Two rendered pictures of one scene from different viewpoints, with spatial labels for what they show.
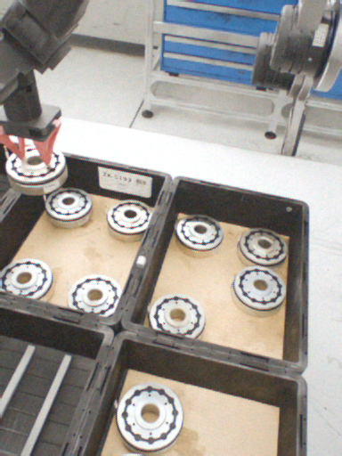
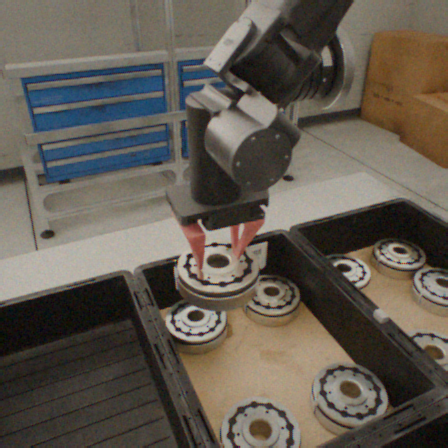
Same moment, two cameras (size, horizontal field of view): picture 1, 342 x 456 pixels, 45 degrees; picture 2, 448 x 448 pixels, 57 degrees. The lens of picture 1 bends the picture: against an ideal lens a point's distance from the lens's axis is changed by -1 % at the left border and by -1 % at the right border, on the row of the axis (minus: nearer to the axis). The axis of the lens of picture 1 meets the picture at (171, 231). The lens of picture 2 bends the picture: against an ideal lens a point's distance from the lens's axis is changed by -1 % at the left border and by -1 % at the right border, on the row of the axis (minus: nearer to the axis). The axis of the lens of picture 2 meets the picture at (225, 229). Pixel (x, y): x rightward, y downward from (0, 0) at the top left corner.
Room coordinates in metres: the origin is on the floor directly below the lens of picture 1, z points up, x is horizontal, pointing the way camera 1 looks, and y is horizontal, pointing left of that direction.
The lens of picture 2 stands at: (0.23, 0.47, 1.37)
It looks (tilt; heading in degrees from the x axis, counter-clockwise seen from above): 34 degrees down; 327
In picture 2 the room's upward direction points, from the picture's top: straight up
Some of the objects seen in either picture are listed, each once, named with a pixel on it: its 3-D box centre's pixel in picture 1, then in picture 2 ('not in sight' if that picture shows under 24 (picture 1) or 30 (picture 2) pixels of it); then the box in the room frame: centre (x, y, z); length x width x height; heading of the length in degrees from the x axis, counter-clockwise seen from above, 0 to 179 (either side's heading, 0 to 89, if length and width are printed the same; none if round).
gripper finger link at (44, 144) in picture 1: (36, 140); (226, 228); (0.57, 0.24, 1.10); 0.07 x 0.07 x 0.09; 80
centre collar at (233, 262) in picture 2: (35, 161); (218, 262); (0.58, 0.25, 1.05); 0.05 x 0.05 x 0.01
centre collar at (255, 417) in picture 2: (24, 278); (260, 430); (0.45, 0.27, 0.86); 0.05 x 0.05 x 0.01
